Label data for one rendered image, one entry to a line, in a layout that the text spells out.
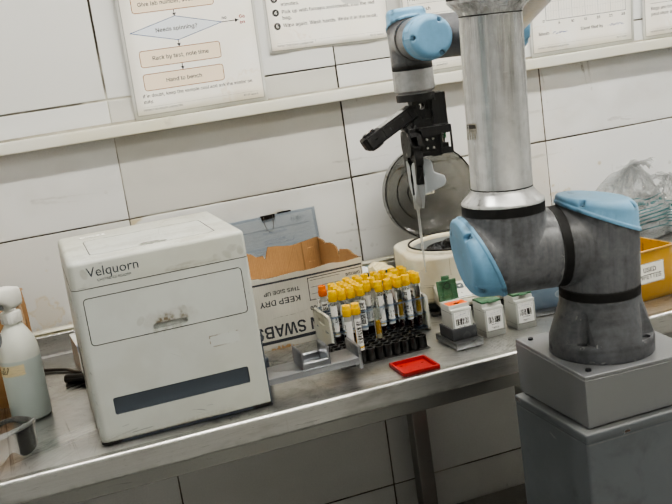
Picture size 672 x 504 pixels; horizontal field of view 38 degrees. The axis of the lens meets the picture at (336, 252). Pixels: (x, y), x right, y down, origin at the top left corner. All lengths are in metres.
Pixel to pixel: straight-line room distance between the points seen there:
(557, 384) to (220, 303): 0.54
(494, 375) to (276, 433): 0.40
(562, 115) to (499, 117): 1.20
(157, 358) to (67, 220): 0.66
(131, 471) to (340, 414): 0.35
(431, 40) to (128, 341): 0.70
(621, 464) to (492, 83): 0.56
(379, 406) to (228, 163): 0.78
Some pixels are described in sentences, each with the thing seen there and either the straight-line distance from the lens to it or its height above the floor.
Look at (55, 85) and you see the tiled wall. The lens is 2.15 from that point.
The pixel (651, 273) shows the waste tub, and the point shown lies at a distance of 1.97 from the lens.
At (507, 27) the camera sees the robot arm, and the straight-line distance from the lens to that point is 1.32.
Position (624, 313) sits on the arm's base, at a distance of 1.43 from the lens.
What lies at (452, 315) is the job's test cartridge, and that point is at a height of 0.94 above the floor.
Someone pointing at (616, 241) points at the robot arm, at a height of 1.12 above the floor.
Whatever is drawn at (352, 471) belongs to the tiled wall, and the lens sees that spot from 2.46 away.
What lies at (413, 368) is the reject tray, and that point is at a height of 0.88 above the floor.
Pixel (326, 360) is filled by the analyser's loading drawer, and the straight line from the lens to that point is 1.66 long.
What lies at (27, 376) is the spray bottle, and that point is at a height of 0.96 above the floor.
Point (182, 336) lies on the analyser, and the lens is 1.57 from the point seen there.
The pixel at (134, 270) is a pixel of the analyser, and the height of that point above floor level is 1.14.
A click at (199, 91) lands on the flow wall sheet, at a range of 2.18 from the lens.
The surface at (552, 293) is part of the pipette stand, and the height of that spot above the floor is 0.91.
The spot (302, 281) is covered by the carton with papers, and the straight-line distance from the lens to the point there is 1.91.
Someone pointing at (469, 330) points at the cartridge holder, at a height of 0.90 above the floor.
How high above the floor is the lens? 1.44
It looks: 12 degrees down
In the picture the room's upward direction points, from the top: 8 degrees counter-clockwise
